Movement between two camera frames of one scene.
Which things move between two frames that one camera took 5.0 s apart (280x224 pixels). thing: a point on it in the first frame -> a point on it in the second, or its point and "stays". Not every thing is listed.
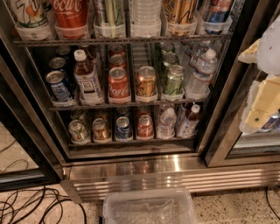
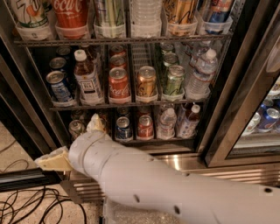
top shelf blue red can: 219,10 stays
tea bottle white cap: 80,55 stays
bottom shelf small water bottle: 167,124 stays
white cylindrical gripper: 269,49 -> 78,150
